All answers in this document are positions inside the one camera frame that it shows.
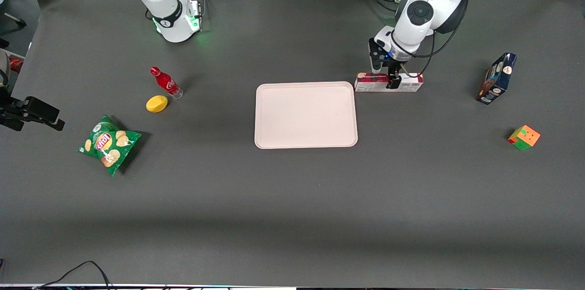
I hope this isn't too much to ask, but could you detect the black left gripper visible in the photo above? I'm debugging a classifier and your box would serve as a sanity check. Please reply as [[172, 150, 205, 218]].
[[369, 38, 403, 90]]

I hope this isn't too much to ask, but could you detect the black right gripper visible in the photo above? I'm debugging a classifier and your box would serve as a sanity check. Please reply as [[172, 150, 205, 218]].
[[0, 95, 65, 132]]

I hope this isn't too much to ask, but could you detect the red cookie box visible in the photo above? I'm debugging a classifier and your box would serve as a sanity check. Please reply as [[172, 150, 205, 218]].
[[354, 72, 424, 93]]

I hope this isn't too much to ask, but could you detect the beige plastic tray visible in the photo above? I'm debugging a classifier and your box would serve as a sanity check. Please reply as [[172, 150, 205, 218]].
[[254, 81, 358, 149]]

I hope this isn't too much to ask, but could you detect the blue cookie box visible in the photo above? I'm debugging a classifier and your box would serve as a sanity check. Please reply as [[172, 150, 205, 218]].
[[476, 53, 518, 105]]

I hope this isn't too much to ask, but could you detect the green chips bag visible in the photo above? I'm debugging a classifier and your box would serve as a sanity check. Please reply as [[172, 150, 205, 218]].
[[77, 115, 142, 177]]

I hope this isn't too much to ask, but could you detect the yellow lemon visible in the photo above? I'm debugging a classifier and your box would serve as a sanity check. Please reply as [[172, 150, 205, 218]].
[[146, 95, 169, 113]]

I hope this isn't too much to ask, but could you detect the red cola bottle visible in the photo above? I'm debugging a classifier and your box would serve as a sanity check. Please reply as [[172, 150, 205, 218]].
[[150, 66, 184, 100]]

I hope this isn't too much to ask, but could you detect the colourful puzzle cube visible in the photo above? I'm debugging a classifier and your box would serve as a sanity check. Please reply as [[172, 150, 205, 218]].
[[507, 125, 541, 151]]

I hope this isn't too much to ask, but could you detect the dark grey table mat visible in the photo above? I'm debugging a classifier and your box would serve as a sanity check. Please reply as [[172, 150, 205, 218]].
[[0, 0, 585, 288]]

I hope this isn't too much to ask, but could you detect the thin black cable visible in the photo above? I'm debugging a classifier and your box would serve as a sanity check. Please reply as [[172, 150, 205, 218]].
[[34, 260, 112, 290]]

